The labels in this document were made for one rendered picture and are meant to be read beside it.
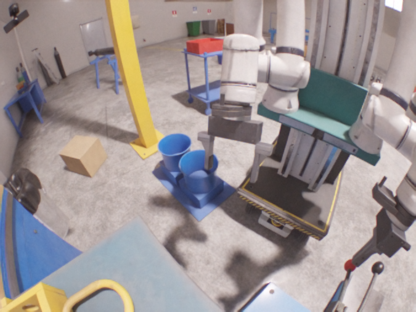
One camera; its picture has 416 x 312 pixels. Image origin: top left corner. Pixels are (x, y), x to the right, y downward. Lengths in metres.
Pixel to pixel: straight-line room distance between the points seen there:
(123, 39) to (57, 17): 8.38
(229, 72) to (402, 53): 0.44
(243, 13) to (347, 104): 0.63
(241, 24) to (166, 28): 10.74
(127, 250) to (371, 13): 1.12
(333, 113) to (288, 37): 0.56
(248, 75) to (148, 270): 0.42
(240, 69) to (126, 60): 1.44
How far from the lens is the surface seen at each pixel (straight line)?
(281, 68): 0.54
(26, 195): 1.58
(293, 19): 0.58
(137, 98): 1.88
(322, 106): 1.01
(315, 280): 1.53
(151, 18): 11.05
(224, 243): 1.43
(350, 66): 1.03
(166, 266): 0.30
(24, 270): 0.99
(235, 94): 0.41
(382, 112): 0.50
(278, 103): 0.88
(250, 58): 0.43
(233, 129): 0.44
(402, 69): 0.53
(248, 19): 0.77
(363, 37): 0.98
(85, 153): 2.10
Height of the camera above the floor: 1.35
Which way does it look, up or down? 44 degrees down
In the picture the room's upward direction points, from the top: 4 degrees counter-clockwise
